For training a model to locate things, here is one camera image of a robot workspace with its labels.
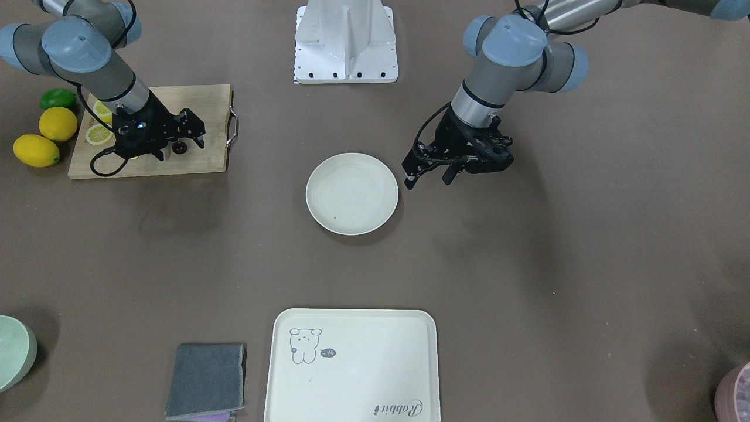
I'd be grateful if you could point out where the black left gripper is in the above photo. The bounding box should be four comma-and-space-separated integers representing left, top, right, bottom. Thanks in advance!
401, 107, 514, 190

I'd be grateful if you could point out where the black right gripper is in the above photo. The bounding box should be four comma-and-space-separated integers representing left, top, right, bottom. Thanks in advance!
112, 93, 206, 161

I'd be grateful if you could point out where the cream round plate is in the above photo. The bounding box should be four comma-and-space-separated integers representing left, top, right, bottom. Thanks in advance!
305, 152, 399, 237

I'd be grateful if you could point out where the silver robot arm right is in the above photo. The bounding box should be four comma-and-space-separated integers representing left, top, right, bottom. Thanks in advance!
2, 1, 206, 161

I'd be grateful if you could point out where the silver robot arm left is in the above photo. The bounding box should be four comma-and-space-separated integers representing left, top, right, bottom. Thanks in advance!
402, 1, 638, 190

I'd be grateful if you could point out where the cream rabbit tray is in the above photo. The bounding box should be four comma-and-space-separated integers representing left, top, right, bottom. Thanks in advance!
264, 309, 441, 421

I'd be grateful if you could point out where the bamboo cutting board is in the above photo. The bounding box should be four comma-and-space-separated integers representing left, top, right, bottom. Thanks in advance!
67, 84, 238, 179

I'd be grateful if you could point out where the lower lemon slice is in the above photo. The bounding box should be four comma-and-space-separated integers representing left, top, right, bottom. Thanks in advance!
84, 124, 114, 146

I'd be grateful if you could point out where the lemon slice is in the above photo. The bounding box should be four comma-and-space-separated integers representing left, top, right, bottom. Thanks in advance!
84, 124, 114, 146
91, 101, 113, 125

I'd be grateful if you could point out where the upper lemon slice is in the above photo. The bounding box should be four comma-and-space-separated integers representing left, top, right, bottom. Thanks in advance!
91, 101, 113, 125

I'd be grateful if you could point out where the upper whole lemon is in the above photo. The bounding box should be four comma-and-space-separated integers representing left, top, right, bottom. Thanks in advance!
38, 107, 79, 142

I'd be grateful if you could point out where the whole lemon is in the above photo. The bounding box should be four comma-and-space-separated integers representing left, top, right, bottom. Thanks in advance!
13, 134, 60, 168
38, 107, 79, 142

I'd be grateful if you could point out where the green lime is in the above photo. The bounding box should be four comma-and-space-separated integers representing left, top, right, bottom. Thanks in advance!
39, 88, 77, 110

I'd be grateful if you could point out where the lower whole lemon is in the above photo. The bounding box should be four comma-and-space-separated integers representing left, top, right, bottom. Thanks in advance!
13, 134, 60, 168

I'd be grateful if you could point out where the grey folded cloth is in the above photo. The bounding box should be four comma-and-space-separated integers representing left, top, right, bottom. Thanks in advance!
165, 343, 246, 421

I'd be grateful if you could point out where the mint green bowl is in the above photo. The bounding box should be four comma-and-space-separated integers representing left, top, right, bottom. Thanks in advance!
1, 315, 38, 392

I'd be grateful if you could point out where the pink bowl of ice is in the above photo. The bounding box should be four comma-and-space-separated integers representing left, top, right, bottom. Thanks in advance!
714, 363, 749, 421

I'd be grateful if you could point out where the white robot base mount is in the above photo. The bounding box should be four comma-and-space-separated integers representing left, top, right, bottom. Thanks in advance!
293, 1, 399, 84

